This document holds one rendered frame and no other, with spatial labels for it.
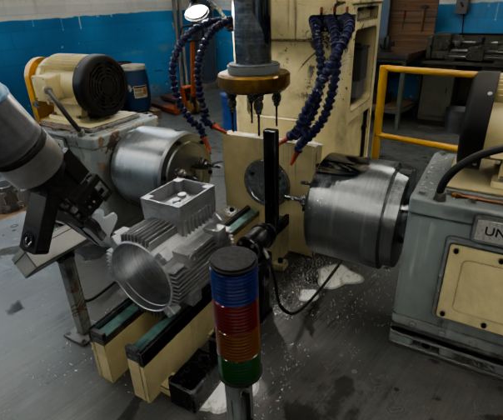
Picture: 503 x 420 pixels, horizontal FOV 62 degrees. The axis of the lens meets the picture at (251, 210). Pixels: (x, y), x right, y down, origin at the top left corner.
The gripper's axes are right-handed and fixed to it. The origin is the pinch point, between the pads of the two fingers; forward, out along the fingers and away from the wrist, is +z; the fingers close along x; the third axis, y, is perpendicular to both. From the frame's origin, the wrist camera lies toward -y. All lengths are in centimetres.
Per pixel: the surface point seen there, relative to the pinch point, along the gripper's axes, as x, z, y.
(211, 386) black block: -22.4, 23.4, -12.5
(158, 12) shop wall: 464, 252, 486
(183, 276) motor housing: -15.0, 6.9, 1.5
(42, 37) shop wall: 500, 171, 301
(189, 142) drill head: 15.0, 19.3, 43.1
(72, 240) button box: 11.4, 3.0, -0.2
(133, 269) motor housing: 0.8, 12.1, 0.9
